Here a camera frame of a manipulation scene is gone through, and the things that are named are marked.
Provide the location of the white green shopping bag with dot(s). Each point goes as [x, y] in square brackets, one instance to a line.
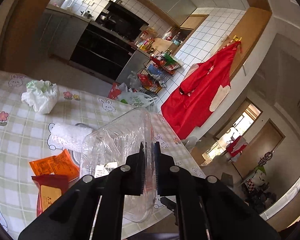
[136, 99]

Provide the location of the red hanging apron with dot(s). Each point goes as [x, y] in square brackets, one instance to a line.
[199, 95]

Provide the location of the white foam net roll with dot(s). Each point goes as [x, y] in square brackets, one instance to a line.
[66, 136]

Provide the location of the grey lower cabinets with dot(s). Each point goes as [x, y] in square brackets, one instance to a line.
[59, 31]

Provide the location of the orange sachet packet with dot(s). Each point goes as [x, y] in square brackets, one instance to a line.
[56, 165]

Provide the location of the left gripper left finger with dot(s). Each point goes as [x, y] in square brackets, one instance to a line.
[93, 207]

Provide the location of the dark red snack packet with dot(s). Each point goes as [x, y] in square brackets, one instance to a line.
[50, 188]

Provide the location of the wire storage rack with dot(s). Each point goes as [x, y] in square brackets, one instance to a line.
[157, 71]

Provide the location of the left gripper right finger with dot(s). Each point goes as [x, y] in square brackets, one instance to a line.
[205, 207]

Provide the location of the white plastic bag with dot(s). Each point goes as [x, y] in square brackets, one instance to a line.
[41, 95]

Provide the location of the black oven range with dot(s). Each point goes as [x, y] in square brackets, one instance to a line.
[107, 46]

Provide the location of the white electric kettle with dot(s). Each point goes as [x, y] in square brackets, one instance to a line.
[67, 4]

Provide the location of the clear plastic bottle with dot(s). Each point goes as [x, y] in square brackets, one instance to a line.
[112, 144]

